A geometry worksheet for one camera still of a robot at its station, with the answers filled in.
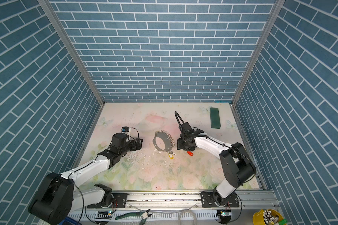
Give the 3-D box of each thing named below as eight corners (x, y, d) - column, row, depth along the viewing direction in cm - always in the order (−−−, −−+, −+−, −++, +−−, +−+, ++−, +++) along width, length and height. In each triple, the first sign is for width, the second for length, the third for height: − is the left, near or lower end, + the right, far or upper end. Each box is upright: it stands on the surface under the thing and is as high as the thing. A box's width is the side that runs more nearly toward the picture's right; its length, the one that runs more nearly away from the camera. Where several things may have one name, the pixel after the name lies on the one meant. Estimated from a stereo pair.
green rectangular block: (211, 127, 108) (212, 125, 105) (209, 109, 120) (210, 107, 118) (219, 128, 107) (220, 126, 105) (217, 110, 120) (218, 107, 117)
